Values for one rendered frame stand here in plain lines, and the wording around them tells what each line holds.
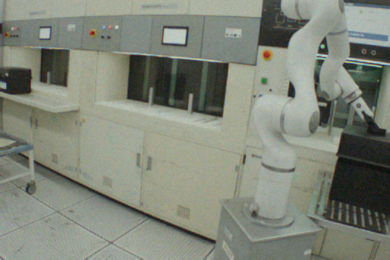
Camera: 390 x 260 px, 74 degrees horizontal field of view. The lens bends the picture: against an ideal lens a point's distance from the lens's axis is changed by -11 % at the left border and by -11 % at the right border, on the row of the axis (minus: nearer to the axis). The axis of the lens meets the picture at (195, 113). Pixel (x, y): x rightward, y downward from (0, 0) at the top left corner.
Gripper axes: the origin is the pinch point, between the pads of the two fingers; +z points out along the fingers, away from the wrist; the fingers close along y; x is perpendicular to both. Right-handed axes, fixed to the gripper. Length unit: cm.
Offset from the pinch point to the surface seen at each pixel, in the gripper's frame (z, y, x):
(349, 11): -54, 27, -24
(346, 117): -5, 116, 21
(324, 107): -22, 78, 26
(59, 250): -31, -54, 184
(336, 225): 18.8, -33.9, 27.6
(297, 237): 12, -48, 36
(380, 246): 64, 31, 34
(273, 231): 5, -54, 40
